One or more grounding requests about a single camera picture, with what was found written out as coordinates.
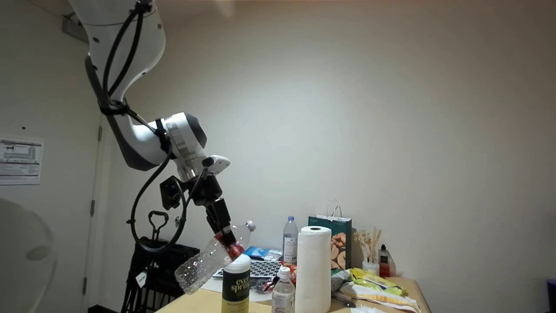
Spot reed diffuser sticks glass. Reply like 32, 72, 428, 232
355, 227, 385, 275

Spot grey door closer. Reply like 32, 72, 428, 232
61, 15, 91, 44

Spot black folding crate cart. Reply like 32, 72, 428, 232
121, 209, 202, 313

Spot white door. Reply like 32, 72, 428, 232
0, 16, 114, 313

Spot green paper gift bag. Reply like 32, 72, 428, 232
306, 204, 355, 275

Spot small red sauce bottle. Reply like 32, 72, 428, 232
378, 244, 393, 281

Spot red snack package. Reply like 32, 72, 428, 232
260, 275, 282, 293

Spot white paper towel roll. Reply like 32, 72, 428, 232
294, 225, 334, 313

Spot clear water bottle blue cap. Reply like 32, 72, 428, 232
282, 216, 301, 269

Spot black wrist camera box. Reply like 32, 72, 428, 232
159, 176, 190, 213

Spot yellow green packet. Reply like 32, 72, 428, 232
346, 267, 409, 298

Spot white paper door sign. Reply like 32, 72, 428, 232
0, 138, 46, 189

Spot clear plastic bottle red label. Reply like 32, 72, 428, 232
173, 220, 258, 296

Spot blue plastic packet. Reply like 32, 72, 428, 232
244, 246, 286, 263

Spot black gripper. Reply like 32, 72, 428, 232
190, 173, 246, 262

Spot grey foil packet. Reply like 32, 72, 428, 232
331, 269, 360, 310

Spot yellow canister with white lid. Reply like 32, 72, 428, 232
221, 253, 254, 313

